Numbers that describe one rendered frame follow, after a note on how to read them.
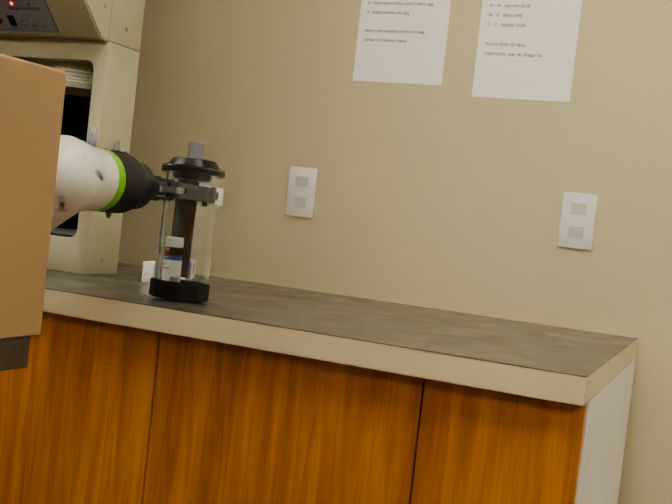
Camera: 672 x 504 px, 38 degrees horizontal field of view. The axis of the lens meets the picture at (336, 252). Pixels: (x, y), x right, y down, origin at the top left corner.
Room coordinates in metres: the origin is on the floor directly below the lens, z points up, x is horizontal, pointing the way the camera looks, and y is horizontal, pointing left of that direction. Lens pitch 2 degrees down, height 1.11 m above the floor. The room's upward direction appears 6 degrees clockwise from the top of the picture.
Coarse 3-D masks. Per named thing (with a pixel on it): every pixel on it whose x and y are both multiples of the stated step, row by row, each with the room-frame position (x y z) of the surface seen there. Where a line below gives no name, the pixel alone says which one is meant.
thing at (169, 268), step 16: (176, 176) 1.64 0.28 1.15; (192, 176) 1.64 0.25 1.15; (208, 176) 1.64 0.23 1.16; (176, 208) 1.64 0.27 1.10; (192, 208) 1.64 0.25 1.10; (208, 208) 1.65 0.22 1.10; (160, 224) 1.66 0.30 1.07; (176, 224) 1.64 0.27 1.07; (192, 224) 1.64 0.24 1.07; (208, 224) 1.66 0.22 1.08; (160, 240) 1.65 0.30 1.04; (176, 240) 1.63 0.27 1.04; (192, 240) 1.64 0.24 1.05; (208, 240) 1.66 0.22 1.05; (160, 256) 1.65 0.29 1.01; (176, 256) 1.63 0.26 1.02; (192, 256) 1.64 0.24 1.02; (208, 256) 1.67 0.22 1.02; (160, 272) 1.64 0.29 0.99; (176, 272) 1.63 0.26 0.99; (192, 272) 1.64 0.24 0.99
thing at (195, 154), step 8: (192, 144) 1.67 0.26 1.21; (200, 144) 1.67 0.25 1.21; (192, 152) 1.67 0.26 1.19; (200, 152) 1.67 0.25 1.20; (176, 160) 1.65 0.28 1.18; (184, 160) 1.64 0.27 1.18; (192, 160) 1.64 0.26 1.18; (200, 160) 1.65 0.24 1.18; (208, 160) 1.66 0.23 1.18; (216, 168) 1.66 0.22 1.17
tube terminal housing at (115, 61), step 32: (128, 0) 2.01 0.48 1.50; (128, 32) 2.02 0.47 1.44; (96, 64) 1.97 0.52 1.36; (128, 64) 2.03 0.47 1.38; (96, 96) 1.97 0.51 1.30; (128, 96) 2.04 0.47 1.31; (128, 128) 2.05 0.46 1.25; (96, 224) 1.98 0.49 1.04; (64, 256) 1.98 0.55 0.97; (96, 256) 1.99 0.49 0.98
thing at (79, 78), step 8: (48, 64) 2.07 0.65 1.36; (56, 64) 2.05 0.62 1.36; (64, 64) 2.04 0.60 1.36; (72, 64) 2.04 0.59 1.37; (80, 64) 2.04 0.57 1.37; (72, 72) 2.03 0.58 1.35; (80, 72) 2.04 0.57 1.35; (88, 72) 2.04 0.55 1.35; (72, 80) 2.03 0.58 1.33; (80, 80) 2.03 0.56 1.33; (88, 80) 2.04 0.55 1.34; (72, 88) 2.18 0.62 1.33; (80, 88) 2.03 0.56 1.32; (88, 88) 2.03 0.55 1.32; (88, 96) 2.19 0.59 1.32
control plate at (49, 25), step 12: (0, 0) 1.97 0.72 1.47; (12, 0) 1.95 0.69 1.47; (24, 0) 1.94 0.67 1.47; (36, 0) 1.93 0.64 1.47; (0, 12) 1.99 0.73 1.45; (12, 12) 1.98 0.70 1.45; (24, 12) 1.96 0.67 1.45; (36, 12) 1.95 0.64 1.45; (48, 12) 1.94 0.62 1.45; (0, 24) 2.01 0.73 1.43; (24, 24) 1.99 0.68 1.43; (36, 24) 1.98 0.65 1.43; (48, 24) 1.96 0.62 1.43
